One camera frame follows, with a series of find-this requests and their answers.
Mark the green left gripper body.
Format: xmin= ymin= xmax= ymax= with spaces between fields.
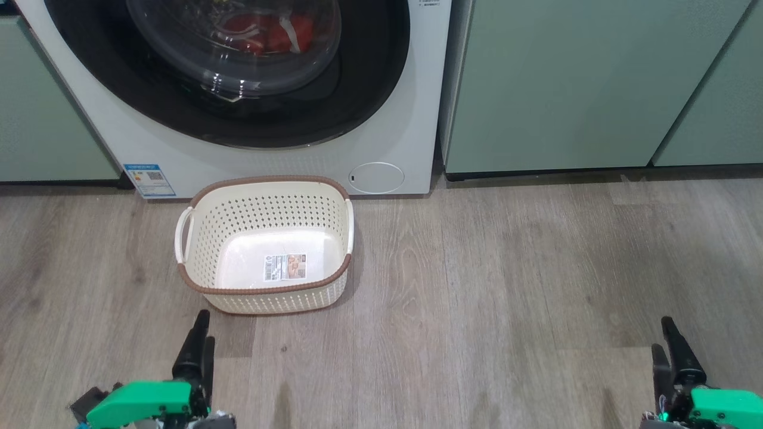
xmin=86 ymin=380 xmax=212 ymax=429

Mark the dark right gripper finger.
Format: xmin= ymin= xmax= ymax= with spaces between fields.
xmin=651 ymin=344 xmax=677 ymax=407
xmin=661 ymin=316 xmax=708 ymax=387

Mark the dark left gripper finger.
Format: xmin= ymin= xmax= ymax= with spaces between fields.
xmin=172 ymin=309 xmax=211 ymax=381
xmin=200 ymin=337 xmax=216 ymax=407

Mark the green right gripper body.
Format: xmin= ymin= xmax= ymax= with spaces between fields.
xmin=671 ymin=384 xmax=763 ymax=429

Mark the red white sports garment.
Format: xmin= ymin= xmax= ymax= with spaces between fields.
xmin=218 ymin=13 xmax=315 ymax=55

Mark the black washing machine door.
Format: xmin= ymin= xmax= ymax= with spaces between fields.
xmin=45 ymin=0 xmax=412 ymax=150

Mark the cream perforated plastic laundry basket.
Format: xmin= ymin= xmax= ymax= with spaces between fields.
xmin=174 ymin=175 xmax=355 ymax=315

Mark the narrow pale green cabinet door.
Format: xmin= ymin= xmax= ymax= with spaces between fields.
xmin=653 ymin=0 xmax=763 ymax=167

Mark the wide pale green cabinet door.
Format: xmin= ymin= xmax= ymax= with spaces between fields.
xmin=440 ymin=0 xmax=753 ymax=175

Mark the white front-load washing machine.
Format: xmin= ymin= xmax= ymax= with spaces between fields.
xmin=13 ymin=0 xmax=452 ymax=200

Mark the paper product label sticker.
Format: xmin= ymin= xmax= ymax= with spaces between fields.
xmin=263 ymin=253 xmax=308 ymax=282

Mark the blue white energy label sticker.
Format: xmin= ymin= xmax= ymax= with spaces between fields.
xmin=123 ymin=164 xmax=177 ymax=199

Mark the round white filter cover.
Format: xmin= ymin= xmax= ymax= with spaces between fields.
xmin=348 ymin=162 xmax=405 ymax=195

